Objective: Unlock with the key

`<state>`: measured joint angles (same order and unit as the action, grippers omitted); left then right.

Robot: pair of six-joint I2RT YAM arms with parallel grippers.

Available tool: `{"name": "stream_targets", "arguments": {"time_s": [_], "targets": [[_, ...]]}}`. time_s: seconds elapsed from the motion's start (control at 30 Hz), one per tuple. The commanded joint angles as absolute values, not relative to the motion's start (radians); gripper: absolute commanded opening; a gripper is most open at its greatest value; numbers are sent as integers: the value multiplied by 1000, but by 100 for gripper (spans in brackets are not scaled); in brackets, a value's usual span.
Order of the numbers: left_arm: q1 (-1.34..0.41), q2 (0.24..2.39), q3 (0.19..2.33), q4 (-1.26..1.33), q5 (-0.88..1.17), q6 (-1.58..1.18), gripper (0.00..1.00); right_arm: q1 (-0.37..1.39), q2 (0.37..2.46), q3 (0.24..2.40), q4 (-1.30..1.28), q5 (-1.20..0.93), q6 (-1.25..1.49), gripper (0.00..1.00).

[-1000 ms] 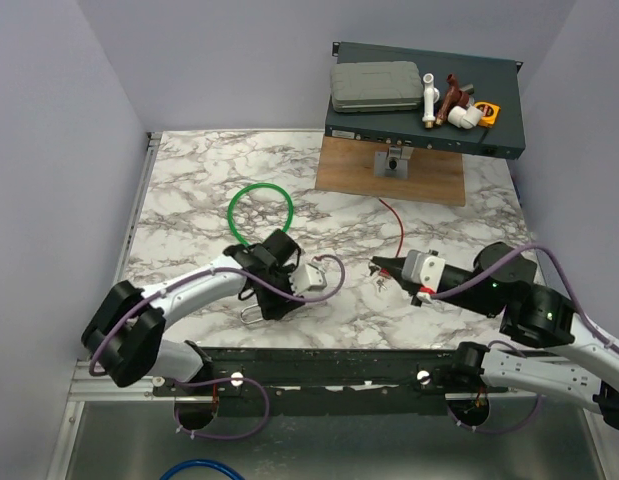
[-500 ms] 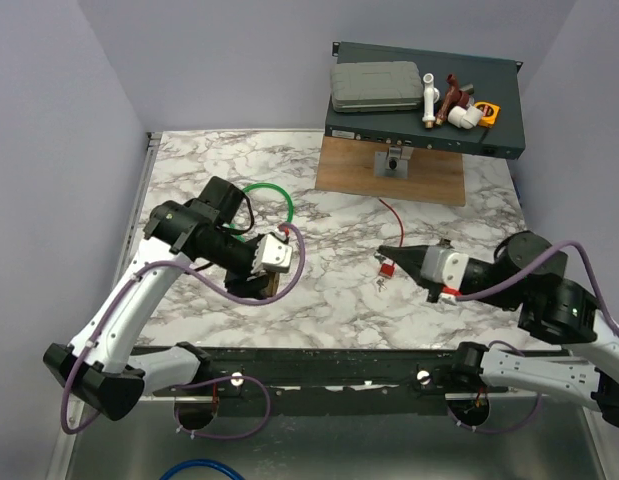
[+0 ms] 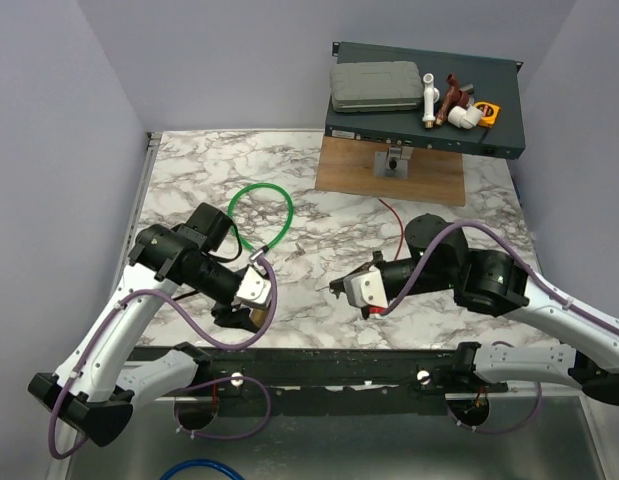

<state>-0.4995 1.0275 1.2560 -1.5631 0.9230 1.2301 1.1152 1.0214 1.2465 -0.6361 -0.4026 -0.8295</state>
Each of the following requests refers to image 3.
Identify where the green cable lock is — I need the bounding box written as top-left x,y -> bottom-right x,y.
227,182 -> 294,255

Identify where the brass padlock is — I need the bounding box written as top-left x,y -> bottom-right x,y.
250,309 -> 269,329

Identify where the red plastic seal tag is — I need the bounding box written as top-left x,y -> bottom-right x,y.
377,197 -> 408,261

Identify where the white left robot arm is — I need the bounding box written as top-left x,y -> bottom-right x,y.
28,203 -> 273,446

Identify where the white elbow pipe fitting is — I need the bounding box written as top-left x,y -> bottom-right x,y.
447,105 -> 483,130

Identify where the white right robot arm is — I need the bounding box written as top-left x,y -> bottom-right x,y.
329,214 -> 619,406

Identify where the wooden board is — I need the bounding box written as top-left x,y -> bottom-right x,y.
315,136 -> 466,206

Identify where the white pipe fitting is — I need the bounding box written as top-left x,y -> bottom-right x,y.
422,73 -> 440,129

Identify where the brown pipe fitting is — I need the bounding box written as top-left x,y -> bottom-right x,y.
435,73 -> 464,126

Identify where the yellow tape measure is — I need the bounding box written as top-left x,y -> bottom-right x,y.
474,101 -> 501,128

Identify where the grey plastic case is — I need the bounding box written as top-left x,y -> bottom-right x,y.
330,61 -> 424,113

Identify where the dark grey pipe fitting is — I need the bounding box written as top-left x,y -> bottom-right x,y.
457,83 -> 475,108

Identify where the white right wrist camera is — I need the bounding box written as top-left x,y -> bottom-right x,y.
343,267 -> 388,318

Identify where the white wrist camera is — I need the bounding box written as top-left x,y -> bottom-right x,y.
235,266 -> 272,309
343,267 -> 388,318

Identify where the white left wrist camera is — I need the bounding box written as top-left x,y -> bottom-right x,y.
235,266 -> 272,309

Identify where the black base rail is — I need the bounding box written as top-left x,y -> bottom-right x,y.
128,344 -> 510,419

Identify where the grey metal bracket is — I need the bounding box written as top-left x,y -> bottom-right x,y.
373,146 -> 413,179

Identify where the aluminium side rail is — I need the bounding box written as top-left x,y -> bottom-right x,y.
126,131 -> 163,245

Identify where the blue cable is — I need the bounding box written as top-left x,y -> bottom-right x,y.
159,458 -> 246,480

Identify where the dark teal network switch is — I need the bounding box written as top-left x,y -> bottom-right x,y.
325,42 -> 526,160

